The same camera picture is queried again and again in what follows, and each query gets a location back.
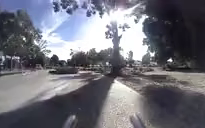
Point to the row of distant trees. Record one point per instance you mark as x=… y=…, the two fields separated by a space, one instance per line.
x=90 y=57

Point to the tall tree with pale trunk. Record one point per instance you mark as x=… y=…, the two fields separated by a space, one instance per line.
x=115 y=46

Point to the dark parked car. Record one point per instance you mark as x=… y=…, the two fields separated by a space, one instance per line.
x=66 y=70

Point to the grey concrete footpath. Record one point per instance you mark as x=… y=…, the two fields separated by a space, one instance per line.
x=118 y=106

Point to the robot's own part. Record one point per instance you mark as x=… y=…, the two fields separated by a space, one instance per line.
x=70 y=122
x=137 y=121

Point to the bare dirt verge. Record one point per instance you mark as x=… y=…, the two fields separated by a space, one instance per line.
x=176 y=90

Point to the grey asphalt road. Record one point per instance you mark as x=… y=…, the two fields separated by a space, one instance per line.
x=20 y=90

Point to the large dark tree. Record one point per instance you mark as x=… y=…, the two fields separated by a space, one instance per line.
x=183 y=30

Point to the leafy green tree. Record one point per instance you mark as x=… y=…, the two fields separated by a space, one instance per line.
x=13 y=36

